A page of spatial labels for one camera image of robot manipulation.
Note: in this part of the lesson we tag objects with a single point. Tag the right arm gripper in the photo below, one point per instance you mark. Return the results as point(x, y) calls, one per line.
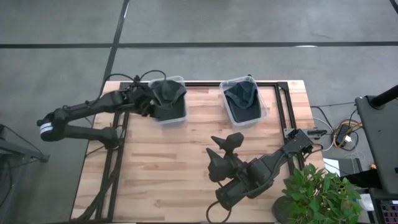
point(240, 171)

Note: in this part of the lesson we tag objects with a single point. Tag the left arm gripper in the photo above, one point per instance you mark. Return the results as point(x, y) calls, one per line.
point(145, 101)

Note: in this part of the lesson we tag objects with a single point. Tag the olive green cap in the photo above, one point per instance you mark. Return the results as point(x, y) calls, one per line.
point(169, 93)

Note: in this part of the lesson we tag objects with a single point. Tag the dark navy denim cap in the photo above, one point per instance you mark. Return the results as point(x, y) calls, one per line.
point(245, 109)

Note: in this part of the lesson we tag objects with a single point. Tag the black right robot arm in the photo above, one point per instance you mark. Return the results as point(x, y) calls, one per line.
point(267, 165)

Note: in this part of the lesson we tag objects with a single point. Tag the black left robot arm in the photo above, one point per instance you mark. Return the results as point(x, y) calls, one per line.
point(93, 105)

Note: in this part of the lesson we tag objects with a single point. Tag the clear plastic bin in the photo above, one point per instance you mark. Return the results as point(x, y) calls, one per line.
point(171, 122)
point(265, 114)

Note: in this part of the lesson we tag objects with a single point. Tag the potted green plant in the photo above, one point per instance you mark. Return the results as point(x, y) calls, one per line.
point(317, 193)

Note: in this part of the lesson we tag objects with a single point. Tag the white sheet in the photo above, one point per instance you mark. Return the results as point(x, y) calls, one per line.
point(331, 166)

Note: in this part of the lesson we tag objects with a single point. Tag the black metal stand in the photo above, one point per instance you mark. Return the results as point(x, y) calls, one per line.
point(18, 149)

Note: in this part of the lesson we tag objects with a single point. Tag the black keyboard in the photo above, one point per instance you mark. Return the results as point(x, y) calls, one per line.
point(390, 213)

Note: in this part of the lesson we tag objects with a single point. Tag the black aluminium frame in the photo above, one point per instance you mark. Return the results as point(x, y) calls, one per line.
point(202, 84)

